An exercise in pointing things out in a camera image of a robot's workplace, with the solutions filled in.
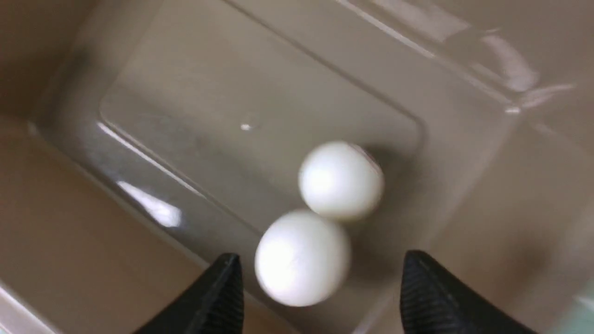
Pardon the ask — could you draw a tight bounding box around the olive plastic bin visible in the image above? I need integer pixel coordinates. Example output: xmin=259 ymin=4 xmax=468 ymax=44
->
xmin=1 ymin=0 xmax=593 ymax=334

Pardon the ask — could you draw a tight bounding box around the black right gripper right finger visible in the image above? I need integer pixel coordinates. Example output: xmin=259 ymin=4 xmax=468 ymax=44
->
xmin=400 ymin=250 xmax=535 ymax=334

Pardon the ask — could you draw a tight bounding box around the green checkered tablecloth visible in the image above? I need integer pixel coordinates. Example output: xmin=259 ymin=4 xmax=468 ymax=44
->
xmin=549 ymin=280 xmax=594 ymax=334

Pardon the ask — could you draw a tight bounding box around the white ping-pong ball printed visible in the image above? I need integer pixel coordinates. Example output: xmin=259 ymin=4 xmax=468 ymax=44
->
xmin=298 ymin=141 xmax=385 ymax=221

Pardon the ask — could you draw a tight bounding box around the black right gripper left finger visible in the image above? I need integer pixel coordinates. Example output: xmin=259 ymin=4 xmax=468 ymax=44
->
xmin=135 ymin=252 xmax=245 ymax=334

